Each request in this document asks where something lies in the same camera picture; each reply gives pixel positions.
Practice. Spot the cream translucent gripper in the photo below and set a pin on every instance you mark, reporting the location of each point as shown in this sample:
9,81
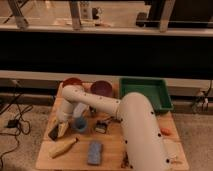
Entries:
62,128

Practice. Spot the black board eraser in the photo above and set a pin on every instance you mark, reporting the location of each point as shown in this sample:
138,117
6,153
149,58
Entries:
53,134

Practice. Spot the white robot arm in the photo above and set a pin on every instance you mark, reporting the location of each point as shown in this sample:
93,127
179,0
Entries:
142,137

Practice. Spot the green plastic tray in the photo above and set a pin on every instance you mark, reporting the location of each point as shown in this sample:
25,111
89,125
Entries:
154,89

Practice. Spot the blue cup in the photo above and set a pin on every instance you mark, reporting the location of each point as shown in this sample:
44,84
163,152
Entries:
80,124

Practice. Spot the small metal cup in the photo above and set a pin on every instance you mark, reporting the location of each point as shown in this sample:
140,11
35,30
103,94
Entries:
93,111

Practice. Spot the blue sponge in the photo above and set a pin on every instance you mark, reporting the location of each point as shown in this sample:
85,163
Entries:
94,153

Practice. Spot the red bowl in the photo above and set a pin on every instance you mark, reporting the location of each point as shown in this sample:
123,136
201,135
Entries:
72,81

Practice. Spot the black power adapter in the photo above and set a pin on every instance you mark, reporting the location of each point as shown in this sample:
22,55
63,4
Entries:
12,123

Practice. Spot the purple bowl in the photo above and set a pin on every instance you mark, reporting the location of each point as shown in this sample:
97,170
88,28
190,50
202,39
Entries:
102,88

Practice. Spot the brown grape bunch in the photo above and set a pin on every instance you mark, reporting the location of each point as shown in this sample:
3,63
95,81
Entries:
125,161

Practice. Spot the orange carrot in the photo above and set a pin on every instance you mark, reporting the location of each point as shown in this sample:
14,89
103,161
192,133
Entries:
165,131

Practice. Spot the white round container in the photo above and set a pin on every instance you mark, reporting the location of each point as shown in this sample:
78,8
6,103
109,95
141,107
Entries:
171,148

